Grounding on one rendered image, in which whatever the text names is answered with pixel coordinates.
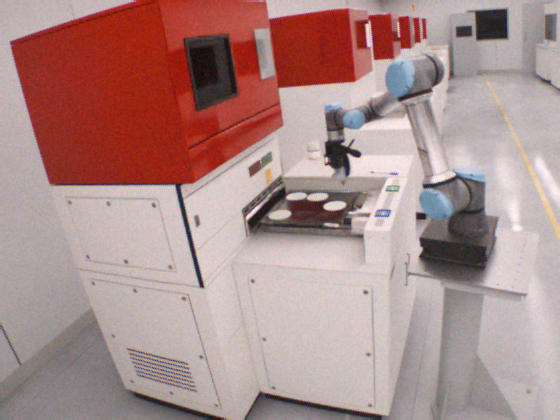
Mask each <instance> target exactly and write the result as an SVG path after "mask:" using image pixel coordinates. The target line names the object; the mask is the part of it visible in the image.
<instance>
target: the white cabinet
mask: <svg viewBox="0 0 560 420"><path fill-rule="evenodd" d="M413 187H414V188H413V191H412V194H411V197H410V200H409V204H408V209H407V213H406V216H405V220H404V223H403V226H402V230H401V233H400V235H399V239H398V242H397V247H396V252H395V256H394V259H393V263H392V266H391V269H390V273H389V275H388V276H385V275H374V274H364V273H352V272H341V271H331V270H325V271H319V270H308V269H297V268H285V267H274V266H263V265H251V264H240V263H231V264H232V269H233V273H234V278H235V283H236V288H237V289H238V293H239V298H240V303H241V307H242V311H243V316H244V321H245V326H246V330H247V335H248V340H249V344H250V349H251V354H252V358H253V363H254V367H255V372H256V376H257V380H258V384H259V389H260V391H261V392H265V396H266V398H269V399H276V400H280V401H284V402H288V403H292V404H296V405H305V406H308V407H312V408H317V409H320V408H321V409H324V410H329V411H333V412H341V413H345V414H349V415H351V414H352V415H357V416H360V417H369V418H372V419H380V420H381V417H382V415H384V416H386V415H389V414H390V409H391V403H392V399H393V394H394V393H395V389H396V383H397V379H398V374H399V368H400V364H401V362H402V357H403V353H404V347H405V342H406V336H407V331H408V327H409V325H410V320H411V315H412V309H413V304H414V299H415V281H416V276H415V275H410V274H408V266H409V261H410V255H411V249H412V246H413V245H414V244H415V243H416V232H415V182H414V185H413Z"/></svg>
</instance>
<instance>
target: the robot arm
mask: <svg viewBox="0 0 560 420"><path fill-rule="evenodd" d="M444 71H445V69H444V65H443V63H442V61H441V60H440V59H439V58H438V57H437V56H435V55H433V54H422V55H416V56H412V57H409V58H407V57H402V58H401V59H399V60H396V61H395V60H394V61H392V63H391V64H390V65H389V66H388V67H387V70H386V75H385V85H386V88H387V91H385V92H384V93H383V94H382V95H381V96H380V97H378V98H376V99H374V100H373V101H372V102H370V104H368V105H364V106H361V107H355V108H351V109H343V107H342V103H341V102H332V103H328V104H326V105H325V106H324V115H325V123H326V135H327V140H328V142H325V149H326V154H324V160H325V166H327V165H330V166H331V168H333V169H335V172H334V173H333V174H332V178H333V179H337V180H341V183H342V184H343V185H345V184H346V180H347V178H348V175H349V171H350V163H349V158H348V155H347V154H349V155H351V157H353V158H361V155H362V153H360V151H358V150H355V149H354V150H353V149H351V148H348V147H346V146H344V145H341V144H342V143H344V142H345V131H344V127H345V128H349V129H360V128H361V127H362V126H363V125H364V124H367V123H370V122H373V121H376V120H380V119H382V118H385V117H386V116H387V114H388V113H389V112H391V110H393V109H394V108H397V107H399V106H400V105H402V106H404V107H405V110H406V113H407V117H408V120H409V122H410V125H411V128H412V132H413V135H414V138H415V142H416V145H417V149H418V153H419V156H420V160H421V163H422V167H423V172H424V179H423V181H422V185H423V189H424V190H423V191H422V192H421V193H420V195H419V204H420V206H421V208H422V210H423V211H424V212H425V214H426V215H427V216H428V217H429V218H431V219H433V220H437V221H442V220H445V219H446V218H449V220H448V222H447V229H448V231H449V232H450V233H451V234H453V235H454V236H457V237H460V238H467V239H471V238H475V237H480V236H483V235H486V234H487V233H488V231H489V222H488V219H487V214H486V211H485V198H486V180H485V172H484V171H483V170H481V169H479V168H475V167H457V168H454V169H453V170H452V172H451V170H450V168H449V164H448V160H447V156H446V153H445V150H444V146H443V142H442V138H441V134H440V132H439V128H438V124H437V120H436V116H435V113H434V110H433V106H432V102H431V96H432V94H433V89H432V88H434V87H435V86H437V85H438V84H439V83H440V82H441V81H442V80H443V78H444V76H445V75H444ZM325 157H328V162H327V163H326V159H325Z"/></svg>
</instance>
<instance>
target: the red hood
mask: <svg viewBox="0 0 560 420"><path fill-rule="evenodd" d="M10 45H11V50H12V55H13V56H14V57H13V59H14V61H15V65H16V70H17V75H18V76H19V81H20V86H21V88H22V92H23V95H24V96H23V97H24V99H25V104H26V106H27V111H28V113H29V118H30V120H31V125H32V127H33V132H34V134H35V139H36V141H37V144H38V146H37V147H38V148H39V151H40V156H41V158H42V161H43V166H44V168H45V170H46V176H47V178H48V180H49V184H64V185H77V184H169V183H192V184H193V183H194V182H196V181H197V180H199V179H201V178H202V177H204V176H205V175H207V174H208V173H210V172H212V171H213V170H215V169H216V168H218V167H219V166H220V165H222V164H223V163H225V162H226V161H228V160H229V159H231V158H233V157H234V156H236V155H237V154H239V153H240V152H242V151H243V150H245V149H247V148H248V147H250V146H251V145H253V144H254V143H258V142H259V141H261V140H262V139H264V138H265V137H267V136H269V135H270V134H272V133H273V132H275V131H276V130H278V129H280V128H281V127H283V125H284V124H283V116H282V109H281V104H280V95H279V88H278V80H277V74H276V66H275V60H274V53H273V45H272V39H271V32H270V19H269V12H268V6H267V2H266V0H136V1H133V2H129V3H125V4H122V5H119V6H117V7H114V8H110V9H106V10H103V11H98V12H95V13H92V14H90V15H88V16H84V17H81V18H77V19H74V20H70V21H67V22H65V23H63V24H60V25H56V26H52V27H49V28H45V29H44V30H42V31H39V32H35V33H32V34H28V35H25V36H23V37H21V38H18V39H15V40H12V41H10Z"/></svg>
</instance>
